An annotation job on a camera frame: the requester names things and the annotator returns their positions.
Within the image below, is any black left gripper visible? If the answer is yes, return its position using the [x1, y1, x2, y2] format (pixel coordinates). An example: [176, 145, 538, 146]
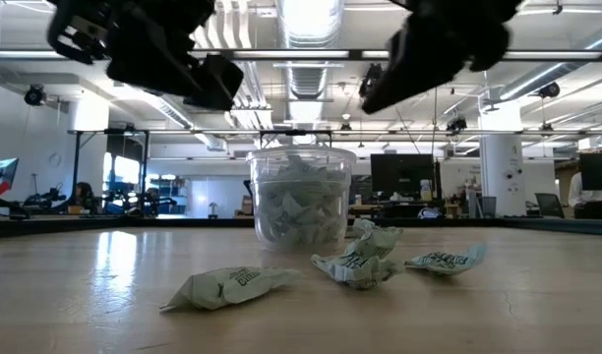
[47, 0, 245, 112]

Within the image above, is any black metal table frame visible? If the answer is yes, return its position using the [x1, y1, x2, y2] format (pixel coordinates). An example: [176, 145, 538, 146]
[0, 214, 602, 238]

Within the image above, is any black office chair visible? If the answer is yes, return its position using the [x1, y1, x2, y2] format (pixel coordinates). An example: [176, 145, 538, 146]
[534, 192, 568, 219]

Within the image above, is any black background stand frame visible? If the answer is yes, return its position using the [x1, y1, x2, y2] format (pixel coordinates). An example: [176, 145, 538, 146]
[67, 128, 152, 218]

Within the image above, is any overhead light bar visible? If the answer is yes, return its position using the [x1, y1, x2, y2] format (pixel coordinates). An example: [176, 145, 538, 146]
[0, 47, 602, 63]

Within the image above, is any blue white bag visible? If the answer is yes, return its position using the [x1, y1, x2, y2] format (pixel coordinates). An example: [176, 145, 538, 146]
[417, 206, 446, 221]

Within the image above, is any person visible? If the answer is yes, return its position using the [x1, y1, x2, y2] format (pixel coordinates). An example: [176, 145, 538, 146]
[569, 171, 602, 208]
[74, 181, 97, 214]

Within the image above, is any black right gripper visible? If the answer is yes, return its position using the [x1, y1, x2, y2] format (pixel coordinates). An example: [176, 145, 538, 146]
[359, 0, 524, 116]

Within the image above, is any black mounted camera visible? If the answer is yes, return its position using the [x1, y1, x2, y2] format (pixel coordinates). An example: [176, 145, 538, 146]
[536, 81, 562, 100]
[446, 115, 469, 135]
[24, 84, 47, 107]

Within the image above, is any clear plastic container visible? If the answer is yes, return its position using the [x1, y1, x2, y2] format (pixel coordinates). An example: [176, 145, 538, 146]
[245, 146, 358, 255]

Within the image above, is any silver ceiling duct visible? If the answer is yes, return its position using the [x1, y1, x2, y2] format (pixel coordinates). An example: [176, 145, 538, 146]
[275, 0, 349, 100]

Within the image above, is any black background gantry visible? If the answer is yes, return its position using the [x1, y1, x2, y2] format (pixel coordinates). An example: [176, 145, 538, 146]
[259, 128, 334, 149]

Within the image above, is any tilted tablet screen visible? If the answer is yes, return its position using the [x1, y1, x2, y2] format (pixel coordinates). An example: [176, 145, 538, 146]
[0, 156, 20, 199]

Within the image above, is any white column with fixtures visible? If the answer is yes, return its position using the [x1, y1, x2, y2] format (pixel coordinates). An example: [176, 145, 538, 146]
[479, 100, 526, 218]

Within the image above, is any grey waste bin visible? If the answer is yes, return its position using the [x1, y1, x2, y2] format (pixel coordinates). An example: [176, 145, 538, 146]
[480, 195, 500, 218]

